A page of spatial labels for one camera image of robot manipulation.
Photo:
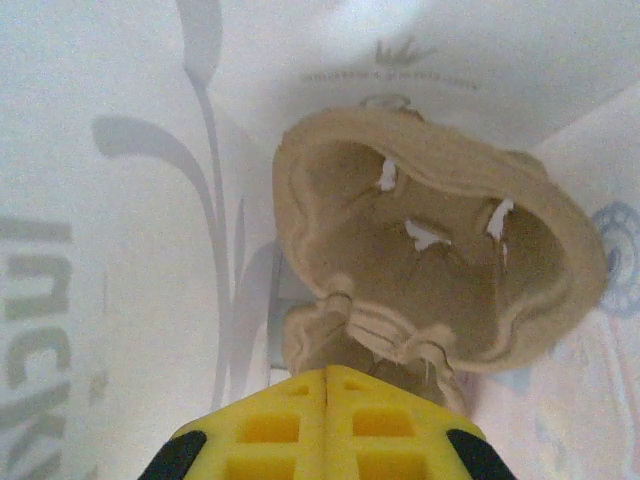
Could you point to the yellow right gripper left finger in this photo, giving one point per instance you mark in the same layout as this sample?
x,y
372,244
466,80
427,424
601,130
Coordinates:
x,y
270,435

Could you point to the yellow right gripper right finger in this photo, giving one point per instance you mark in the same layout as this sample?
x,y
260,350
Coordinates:
x,y
390,435

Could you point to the brown pulp cup carrier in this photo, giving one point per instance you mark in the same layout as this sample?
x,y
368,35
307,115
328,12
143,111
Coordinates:
x,y
450,290

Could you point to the white paper takeout bag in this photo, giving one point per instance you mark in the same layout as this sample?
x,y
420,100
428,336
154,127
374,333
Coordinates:
x,y
125,200

